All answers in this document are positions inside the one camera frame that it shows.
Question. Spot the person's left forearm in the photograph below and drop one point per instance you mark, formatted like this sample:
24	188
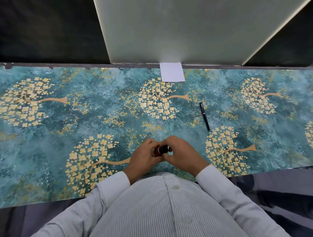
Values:
93	207

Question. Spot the frosted white light panel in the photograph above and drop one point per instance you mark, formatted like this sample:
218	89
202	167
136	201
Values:
183	29

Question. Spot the white paper square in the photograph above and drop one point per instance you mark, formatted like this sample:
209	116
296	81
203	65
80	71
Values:
172	72

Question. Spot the person's striped shirt torso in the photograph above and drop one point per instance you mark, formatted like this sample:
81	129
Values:
163	210

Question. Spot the person's right hand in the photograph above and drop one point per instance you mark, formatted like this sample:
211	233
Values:
185	156

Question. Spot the black bottle cap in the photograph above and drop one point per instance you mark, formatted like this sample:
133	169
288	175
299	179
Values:
163	149

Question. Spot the black pen barrel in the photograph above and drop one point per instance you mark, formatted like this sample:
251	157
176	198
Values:
207	122

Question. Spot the red ink bottle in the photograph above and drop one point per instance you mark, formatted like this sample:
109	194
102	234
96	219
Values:
156	151

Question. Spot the teal floral table cover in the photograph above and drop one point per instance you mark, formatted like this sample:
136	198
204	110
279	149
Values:
61	136

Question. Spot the person's right forearm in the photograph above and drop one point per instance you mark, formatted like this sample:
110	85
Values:
234	202

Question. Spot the person's left hand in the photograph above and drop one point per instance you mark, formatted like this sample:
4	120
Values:
141	158

